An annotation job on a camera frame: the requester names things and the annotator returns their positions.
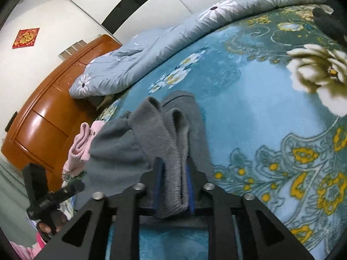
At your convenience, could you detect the teal floral bed blanket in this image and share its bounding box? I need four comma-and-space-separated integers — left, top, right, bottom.
102, 4, 346, 259

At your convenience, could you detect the pink fleece garment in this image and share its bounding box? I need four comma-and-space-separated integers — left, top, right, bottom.
62, 120, 105, 177

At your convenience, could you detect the wooden bed frame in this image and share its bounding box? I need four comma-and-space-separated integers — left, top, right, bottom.
1, 35, 121, 191

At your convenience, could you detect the black fleece garment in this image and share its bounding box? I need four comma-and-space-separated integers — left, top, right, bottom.
312, 8, 346, 46

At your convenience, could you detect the grey knit sweater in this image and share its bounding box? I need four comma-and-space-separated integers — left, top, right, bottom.
75, 91, 213, 218

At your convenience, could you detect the grey-blue floral duvet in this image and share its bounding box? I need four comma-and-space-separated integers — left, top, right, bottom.
69, 0, 326, 99

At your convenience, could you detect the person's left hand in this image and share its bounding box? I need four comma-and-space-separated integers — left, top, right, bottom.
36, 210, 68, 243

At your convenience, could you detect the red fu wall decoration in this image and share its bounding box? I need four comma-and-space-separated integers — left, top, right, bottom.
12, 28, 39, 49

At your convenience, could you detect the pale green curtain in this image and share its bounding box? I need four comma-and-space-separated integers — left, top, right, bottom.
0, 158, 36, 247

